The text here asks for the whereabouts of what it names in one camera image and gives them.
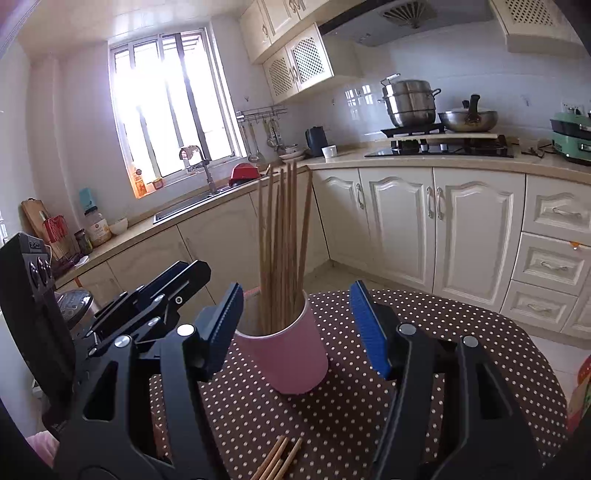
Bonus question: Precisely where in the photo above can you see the large glass jar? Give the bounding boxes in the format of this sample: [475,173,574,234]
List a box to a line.
[84,206,113,247]

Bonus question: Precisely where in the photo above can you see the metal wall utensil rack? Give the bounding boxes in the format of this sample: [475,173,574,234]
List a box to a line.
[235,105,288,121]

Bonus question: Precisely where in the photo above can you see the stainless steel steamer pot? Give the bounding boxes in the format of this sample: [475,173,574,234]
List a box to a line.
[378,74,441,129]

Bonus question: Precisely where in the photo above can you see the steel wok with lid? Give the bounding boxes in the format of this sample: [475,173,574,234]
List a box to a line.
[438,95,499,133]

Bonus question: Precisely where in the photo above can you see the cream cabinet drawer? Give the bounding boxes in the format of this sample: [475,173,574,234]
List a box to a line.
[501,281,587,334]
[522,175,591,237]
[512,233,591,297]

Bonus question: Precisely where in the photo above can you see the dark rice cooker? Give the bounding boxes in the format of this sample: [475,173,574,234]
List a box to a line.
[54,291,94,329]

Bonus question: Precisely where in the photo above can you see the cream upper kitchen cabinets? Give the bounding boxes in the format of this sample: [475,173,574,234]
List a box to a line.
[239,0,358,65]

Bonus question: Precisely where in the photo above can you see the wide cream lattice door cabinet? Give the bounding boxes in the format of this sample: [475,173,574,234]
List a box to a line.
[489,0,587,60]

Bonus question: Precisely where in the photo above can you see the small cream lattice door cabinet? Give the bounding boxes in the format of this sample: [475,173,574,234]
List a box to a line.
[262,23,352,106]

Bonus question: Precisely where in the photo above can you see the barred kitchen window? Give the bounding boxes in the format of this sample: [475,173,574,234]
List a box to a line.
[108,28,250,199]

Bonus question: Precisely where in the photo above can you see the black gas stove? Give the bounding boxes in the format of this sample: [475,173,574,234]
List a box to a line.
[364,127,515,159]

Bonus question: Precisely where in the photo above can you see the cream lower kitchen cabinets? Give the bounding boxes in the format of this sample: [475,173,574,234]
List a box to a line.
[55,166,591,342]

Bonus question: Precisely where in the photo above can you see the cream kitchen cabinets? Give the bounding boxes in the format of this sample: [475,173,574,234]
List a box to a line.
[55,166,591,342]
[239,0,358,65]

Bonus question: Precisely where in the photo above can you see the grey range hood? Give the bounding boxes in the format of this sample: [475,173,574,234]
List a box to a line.
[318,0,497,48]

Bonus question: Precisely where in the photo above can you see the pink cylindrical cup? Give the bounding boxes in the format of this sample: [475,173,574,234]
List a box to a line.
[234,288,329,395]

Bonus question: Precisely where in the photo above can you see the brown polka dot tablecloth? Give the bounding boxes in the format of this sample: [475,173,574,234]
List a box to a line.
[148,288,570,480]

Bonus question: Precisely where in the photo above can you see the stainless steel sink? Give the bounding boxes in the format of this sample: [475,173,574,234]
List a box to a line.
[153,185,259,224]

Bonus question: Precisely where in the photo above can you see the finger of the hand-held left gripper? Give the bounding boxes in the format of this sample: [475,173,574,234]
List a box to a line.
[92,262,185,324]
[85,260,212,358]

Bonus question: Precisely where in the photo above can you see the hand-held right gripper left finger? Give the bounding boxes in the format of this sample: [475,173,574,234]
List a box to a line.
[55,282,245,480]

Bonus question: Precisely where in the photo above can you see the bunch of wooden chopsticks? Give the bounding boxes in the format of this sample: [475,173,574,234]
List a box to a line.
[256,159,315,337]

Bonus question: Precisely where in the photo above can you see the green electric cooker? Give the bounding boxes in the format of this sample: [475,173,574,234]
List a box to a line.
[549,111,591,166]

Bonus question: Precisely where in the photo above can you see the person's left forearm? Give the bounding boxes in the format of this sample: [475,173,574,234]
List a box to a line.
[25,431,61,464]

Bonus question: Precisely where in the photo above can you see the dark electric kettle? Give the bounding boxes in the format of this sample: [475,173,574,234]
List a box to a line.
[305,126,329,158]

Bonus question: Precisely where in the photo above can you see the red pot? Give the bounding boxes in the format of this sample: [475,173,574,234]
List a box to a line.
[228,162,262,188]

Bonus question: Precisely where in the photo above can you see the wooden cutting board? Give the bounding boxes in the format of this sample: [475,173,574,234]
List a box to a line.
[21,198,61,259]

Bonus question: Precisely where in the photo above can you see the hanging metal ladle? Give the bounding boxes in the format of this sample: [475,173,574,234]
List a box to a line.
[240,122,262,163]

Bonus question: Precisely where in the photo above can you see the hanging metal spatula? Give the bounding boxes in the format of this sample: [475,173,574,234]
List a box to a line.
[263,119,283,153]

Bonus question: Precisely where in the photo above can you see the red net bag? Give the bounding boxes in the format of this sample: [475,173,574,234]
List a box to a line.
[43,215,71,245]

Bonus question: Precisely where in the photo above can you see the metal sink faucet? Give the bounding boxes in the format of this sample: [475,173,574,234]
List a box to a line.
[179,144,218,195]

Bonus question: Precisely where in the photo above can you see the light wooden board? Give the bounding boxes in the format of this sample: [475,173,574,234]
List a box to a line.
[374,132,500,145]

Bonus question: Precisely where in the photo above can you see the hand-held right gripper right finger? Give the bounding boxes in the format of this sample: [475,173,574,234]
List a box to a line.
[349,280,541,480]

